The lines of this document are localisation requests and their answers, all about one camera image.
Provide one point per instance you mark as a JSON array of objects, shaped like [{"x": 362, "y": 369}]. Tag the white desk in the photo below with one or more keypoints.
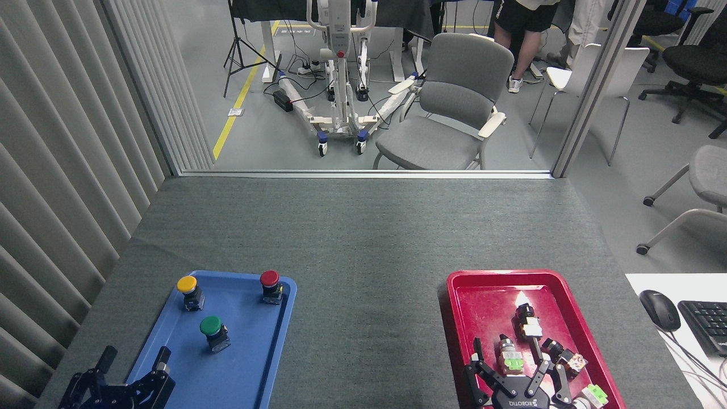
[{"x": 704, "y": 375}]

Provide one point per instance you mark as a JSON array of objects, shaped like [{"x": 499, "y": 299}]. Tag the person in dark shorts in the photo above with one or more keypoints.
[{"x": 525, "y": 23}]

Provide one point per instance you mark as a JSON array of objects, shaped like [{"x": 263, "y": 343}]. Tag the green and white switch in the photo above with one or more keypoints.
[
  {"x": 593, "y": 395},
  {"x": 511, "y": 358}
]

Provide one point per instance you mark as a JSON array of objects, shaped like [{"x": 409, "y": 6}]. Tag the black office chair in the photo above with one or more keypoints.
[
  {"x": 659, "y": 23},
  {"x": 696, "y": 65}
]

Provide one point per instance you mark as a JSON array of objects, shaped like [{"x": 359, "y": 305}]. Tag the red push button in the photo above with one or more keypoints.
[{"x": 270, "y": 279}]

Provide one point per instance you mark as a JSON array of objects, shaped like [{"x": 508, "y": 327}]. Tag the white stand on wheels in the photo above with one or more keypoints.
[{"x": 341, "y": 68}]

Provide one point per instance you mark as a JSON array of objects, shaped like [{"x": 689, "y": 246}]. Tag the black and white switch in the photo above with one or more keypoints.
[{"x": 529, "y": 325}]

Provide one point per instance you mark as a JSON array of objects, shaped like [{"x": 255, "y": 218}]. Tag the black computer mouse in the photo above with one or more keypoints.
[{"x": 660, "y": 309}]

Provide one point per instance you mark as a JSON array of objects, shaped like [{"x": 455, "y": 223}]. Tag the person in pale trousers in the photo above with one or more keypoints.
[{"x": 588, "y": 23}]

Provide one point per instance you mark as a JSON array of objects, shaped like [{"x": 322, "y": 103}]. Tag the white power strip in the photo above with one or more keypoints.
[{"x": 309, "y": 69}]

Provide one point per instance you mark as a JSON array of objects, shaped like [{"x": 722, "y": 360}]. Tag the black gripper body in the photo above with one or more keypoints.
[
  {"x": 113, "y": 399},
  {"x": 519, "y": 397}
]

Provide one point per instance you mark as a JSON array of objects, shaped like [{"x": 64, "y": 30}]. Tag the blue plastic tray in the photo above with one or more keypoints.
[{"x": 238, "y": 363}]

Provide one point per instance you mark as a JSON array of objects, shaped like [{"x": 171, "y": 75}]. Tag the white plastic chair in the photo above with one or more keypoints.
[{"x": 619, "y": 68}]

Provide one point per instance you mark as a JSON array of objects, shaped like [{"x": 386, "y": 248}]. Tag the yellow push button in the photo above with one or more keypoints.
[{"x": 187, "y": 284}]

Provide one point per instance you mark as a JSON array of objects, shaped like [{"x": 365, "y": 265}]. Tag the grey chair on castors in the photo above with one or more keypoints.
[{"x": 707, "y": 176}]

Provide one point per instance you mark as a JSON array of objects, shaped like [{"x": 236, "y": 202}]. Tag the silver table edge rail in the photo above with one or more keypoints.
[{"x": 363, "y": 174}]

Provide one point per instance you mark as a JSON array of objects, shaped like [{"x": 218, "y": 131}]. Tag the green push button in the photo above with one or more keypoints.
[{"x": 211, "y": 326}]

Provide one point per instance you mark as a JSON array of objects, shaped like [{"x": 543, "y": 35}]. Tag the black and orange switch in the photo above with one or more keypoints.
[{"x": 568, "y": 359}]

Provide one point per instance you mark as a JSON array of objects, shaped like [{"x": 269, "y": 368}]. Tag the grey armchair with white arms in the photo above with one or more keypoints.
[{"x": 454, "y": 96}]

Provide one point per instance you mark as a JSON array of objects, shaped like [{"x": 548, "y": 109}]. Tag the black power brick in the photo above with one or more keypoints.
[{"x": 282, "y": 100}]

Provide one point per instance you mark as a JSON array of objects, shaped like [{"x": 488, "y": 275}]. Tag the black keyboard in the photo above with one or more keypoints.
[{"x": 707, "y": 324}]

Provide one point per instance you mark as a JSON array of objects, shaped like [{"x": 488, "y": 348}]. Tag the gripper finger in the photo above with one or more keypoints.
[
  {"x": 472, "y": 378},
  {"x": 561, "y": 386},
  {"x": 156, "y": 383},
  {"x": 85, "y": 386}
]

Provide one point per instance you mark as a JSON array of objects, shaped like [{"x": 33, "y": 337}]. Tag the silver post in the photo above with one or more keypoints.
[{"x": 590, "y": 85}]

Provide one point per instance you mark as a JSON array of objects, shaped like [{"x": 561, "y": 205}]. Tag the red plastic tray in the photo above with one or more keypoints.
[{"x": 483, "y": 312}]

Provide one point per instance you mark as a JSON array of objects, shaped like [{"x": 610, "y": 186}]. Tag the floor socket plate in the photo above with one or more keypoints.
[{"x": 235, "y": 112}]

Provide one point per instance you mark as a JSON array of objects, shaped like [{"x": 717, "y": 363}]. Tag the black tripod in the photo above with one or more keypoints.
[{"x": 238, "y": 45}]

